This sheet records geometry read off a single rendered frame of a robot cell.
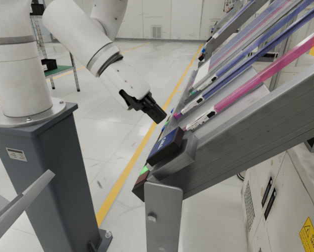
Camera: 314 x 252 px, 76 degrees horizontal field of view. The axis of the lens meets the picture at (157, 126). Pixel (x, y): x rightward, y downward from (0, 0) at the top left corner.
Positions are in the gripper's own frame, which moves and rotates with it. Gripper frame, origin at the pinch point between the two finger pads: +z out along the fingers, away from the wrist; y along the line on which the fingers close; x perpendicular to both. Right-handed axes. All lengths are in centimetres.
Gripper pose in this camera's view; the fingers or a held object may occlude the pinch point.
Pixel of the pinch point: (157, 114)
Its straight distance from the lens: 48.9
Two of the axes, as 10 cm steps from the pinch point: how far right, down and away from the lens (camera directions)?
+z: 7.0, 7.0, 1.7
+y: -2.3, 4.3, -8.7
